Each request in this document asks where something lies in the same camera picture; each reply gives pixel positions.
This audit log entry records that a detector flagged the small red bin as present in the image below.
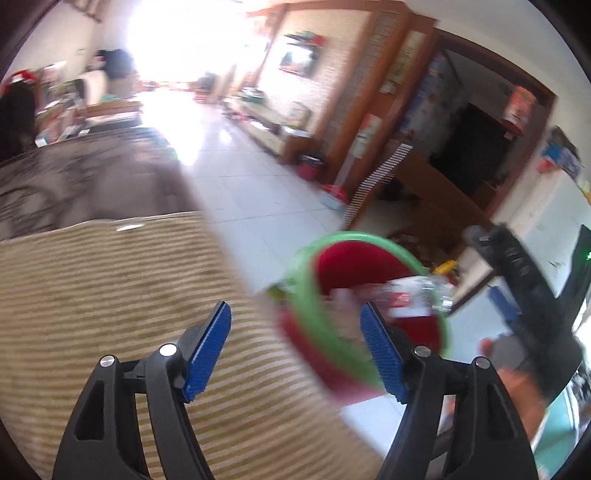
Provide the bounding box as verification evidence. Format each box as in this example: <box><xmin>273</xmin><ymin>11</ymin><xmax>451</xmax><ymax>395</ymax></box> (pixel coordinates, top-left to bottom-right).
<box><xmin>298</xmin><ymin>154</ymin><xmax>325</xmax><ymax>182</ymax></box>

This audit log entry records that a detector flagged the person's right hand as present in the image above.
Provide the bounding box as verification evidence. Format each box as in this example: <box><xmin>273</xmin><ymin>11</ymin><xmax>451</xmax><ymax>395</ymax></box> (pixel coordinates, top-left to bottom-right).
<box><xmin>478</xmin><ymin>337</ymin><xmax>551</xmax><ymax>444</ymax></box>

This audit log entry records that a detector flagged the yellow white checked tablecloth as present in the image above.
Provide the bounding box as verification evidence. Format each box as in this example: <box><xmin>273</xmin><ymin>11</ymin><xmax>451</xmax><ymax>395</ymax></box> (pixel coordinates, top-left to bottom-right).
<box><xmin>0</xmin><ymin>211</ymin><xmax>384</xmax><ymax>480</ymax></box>

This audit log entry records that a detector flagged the clear plastic packaging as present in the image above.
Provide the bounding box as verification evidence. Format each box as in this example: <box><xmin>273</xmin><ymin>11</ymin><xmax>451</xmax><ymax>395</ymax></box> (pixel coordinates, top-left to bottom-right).
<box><xmin>379</xmin><ymin>272</ymin><xmax>459</xmax><ymax>320</ymax></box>

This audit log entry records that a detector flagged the red bin with green rim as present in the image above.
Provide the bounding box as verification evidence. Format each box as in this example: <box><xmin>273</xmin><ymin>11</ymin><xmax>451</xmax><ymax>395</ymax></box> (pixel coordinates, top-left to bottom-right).
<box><xmin>277</xmin><ymin>231</ymin><xmax>452</xmax><ymax>408</ymax></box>

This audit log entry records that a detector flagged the white beaded strip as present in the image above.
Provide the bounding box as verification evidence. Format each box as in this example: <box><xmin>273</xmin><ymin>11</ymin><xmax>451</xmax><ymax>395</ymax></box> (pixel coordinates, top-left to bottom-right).
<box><xmin>344</xmin><ymin>143</ymin><xmax>413</xmax><ymax>228</ymax></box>

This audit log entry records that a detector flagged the low television cabinet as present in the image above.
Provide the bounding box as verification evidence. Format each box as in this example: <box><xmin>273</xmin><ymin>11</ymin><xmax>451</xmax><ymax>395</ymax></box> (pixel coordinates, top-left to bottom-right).
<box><xmin>231</xmin><ymin>88</ymin><xmax>315</xmax><ymax>160</ymax></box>

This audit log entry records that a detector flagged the wall television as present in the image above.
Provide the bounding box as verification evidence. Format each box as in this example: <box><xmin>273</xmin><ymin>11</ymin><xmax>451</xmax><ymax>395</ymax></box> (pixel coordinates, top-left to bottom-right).
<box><xmin>278</xmin><ymin>45</ymin><xmax>320</xmax><ymax>78</ymax></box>

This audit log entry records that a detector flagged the wooden cabinet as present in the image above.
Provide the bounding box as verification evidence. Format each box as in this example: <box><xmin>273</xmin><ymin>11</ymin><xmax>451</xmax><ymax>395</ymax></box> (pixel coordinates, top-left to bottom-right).
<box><xmin>323</xmin><ymin>9</ymin><xmax>439</xmax><ymax>185</ymax></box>

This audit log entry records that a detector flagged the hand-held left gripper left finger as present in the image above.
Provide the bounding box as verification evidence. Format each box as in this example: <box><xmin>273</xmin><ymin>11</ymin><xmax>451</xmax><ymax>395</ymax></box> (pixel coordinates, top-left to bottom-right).
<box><xmin>52</xmin><ymin>301</ymin><xmax>232</xmax><ymax>480</ymax></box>

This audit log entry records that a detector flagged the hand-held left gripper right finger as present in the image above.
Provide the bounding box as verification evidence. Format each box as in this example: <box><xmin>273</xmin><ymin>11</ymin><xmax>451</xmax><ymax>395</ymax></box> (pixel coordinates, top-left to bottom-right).
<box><xmin>359</xmin><ymin>302</ymin><xmax>539</xmax><ymax>480</ymax></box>

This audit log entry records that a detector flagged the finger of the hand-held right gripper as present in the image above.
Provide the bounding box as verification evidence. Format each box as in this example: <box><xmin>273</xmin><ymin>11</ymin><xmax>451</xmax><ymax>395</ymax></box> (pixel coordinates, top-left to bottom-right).
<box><xmin>487</xmin><ymin>285</ymin><xmax>525</xmax><ymax>335</ymax></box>
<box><xmin>463</xmin><ymin>223</ymin><xmax>561</xmax><ymax>305</ymax></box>

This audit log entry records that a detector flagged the brown cardboard box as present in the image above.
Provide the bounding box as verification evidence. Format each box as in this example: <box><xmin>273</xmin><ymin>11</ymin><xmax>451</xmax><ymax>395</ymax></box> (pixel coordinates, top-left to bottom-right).
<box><xmin>365</xmin><ymin>152</ymin><xmax>491</xmax><ymax>259</ymax></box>

